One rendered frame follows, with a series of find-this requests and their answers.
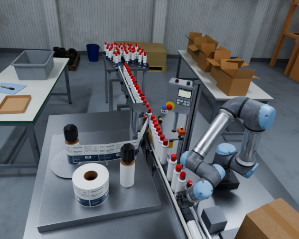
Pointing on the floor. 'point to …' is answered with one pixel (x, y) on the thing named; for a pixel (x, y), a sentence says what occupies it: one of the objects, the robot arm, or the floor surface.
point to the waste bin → (93, 52)
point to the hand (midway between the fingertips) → (183, 200)
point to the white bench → (21, 118)
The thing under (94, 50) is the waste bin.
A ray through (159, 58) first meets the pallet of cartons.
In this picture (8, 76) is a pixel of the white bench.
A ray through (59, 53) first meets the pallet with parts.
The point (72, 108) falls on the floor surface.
